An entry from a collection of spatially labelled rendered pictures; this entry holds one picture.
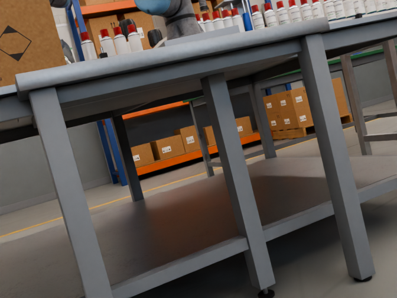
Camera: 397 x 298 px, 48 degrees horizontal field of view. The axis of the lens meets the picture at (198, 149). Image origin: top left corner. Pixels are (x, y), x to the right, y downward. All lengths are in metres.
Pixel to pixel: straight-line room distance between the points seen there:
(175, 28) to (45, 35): 0.45
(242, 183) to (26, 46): 0.79
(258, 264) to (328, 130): 0.48
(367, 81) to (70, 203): 7.97
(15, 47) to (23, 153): 4.89
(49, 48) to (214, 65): 0.54
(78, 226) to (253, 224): 0.59
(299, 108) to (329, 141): 4.49
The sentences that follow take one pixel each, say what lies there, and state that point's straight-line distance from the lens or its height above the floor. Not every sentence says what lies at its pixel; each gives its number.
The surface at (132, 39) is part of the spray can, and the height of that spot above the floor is 1.02.
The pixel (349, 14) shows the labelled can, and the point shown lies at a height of 0.96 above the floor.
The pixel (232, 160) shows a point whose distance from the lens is 1.41.
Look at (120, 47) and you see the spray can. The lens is 1.96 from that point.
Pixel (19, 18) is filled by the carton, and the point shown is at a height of 1.06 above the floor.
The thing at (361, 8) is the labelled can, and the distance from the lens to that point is 2.67.
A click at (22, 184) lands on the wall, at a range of 6.34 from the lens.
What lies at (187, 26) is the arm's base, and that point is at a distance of 1.64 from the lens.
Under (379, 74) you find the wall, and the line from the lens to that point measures 9.02.
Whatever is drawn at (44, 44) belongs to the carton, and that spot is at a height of 0.97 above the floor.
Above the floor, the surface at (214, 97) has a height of 0.68.
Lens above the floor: 0.64
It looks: 4 degrees down
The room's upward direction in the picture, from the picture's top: 14 degrees counter-clockwise
